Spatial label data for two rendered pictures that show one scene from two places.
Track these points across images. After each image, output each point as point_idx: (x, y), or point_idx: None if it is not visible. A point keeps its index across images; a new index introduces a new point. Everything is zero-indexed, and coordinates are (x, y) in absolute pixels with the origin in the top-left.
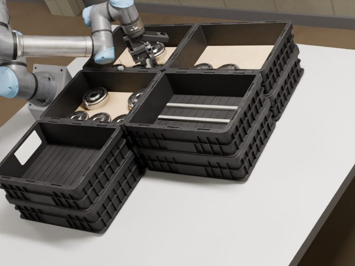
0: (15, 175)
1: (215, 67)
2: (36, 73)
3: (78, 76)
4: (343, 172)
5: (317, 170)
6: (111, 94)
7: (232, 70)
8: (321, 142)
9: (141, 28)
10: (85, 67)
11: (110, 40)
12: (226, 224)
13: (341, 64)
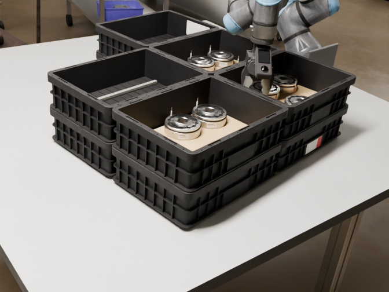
0: (178, 32)
1: (217, 131)
2: (307, 36)
3: (272, 49)
4: None
5: (3, 177)
6: None
7: (142, 97)
8: (36, 193)
9: (254, 36)
10: (283, 51)
11: (239, 15)
12: (21, 121)
13: (161, 266)
